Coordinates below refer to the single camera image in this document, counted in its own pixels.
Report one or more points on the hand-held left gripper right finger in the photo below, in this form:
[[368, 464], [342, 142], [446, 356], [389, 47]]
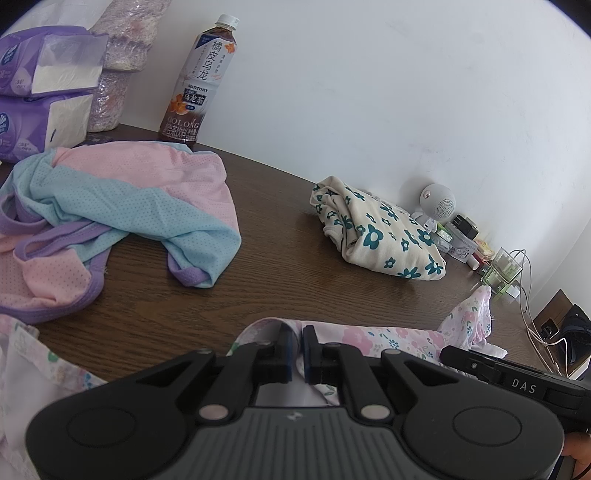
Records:
[[307, 357]]

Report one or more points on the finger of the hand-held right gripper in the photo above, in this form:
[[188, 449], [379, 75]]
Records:
[[466, 362]]

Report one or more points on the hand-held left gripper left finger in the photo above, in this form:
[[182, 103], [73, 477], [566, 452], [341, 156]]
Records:
[[286, 360]]

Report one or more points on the pink floral dress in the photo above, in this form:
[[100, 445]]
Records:
[[392, 339]]

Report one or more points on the person's right hand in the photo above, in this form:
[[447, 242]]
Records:
[[577, 447]]

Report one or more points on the dark blue bag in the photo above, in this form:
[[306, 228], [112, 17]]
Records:
[[577, 332]]

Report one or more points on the brown wooden board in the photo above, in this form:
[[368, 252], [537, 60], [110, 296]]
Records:
[[554, 304]]

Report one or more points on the glass cup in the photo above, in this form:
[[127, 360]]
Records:
[[501, 272]]

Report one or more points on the grey round tin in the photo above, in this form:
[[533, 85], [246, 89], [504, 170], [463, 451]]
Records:
[[459, 249]]

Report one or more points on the small green box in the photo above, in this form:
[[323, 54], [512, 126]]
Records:
[[444, 239]]

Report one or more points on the folded cream flower-print garment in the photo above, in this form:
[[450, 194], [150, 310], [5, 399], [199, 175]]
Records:
[[378, 230]]

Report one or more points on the white robot figure speaker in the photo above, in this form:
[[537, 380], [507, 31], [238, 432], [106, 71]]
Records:
[[436, 203]]

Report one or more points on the pastel pink blue garment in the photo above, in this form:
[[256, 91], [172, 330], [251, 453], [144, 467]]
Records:
[[120, 203]]

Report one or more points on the brown tea bottle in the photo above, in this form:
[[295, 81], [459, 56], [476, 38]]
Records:
[[198, 83]]

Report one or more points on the purple fuzzy vase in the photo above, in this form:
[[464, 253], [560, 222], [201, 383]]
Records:
[[122, 55]]

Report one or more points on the opened purple tissue pack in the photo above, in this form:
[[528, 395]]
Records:
[[46, 60]]

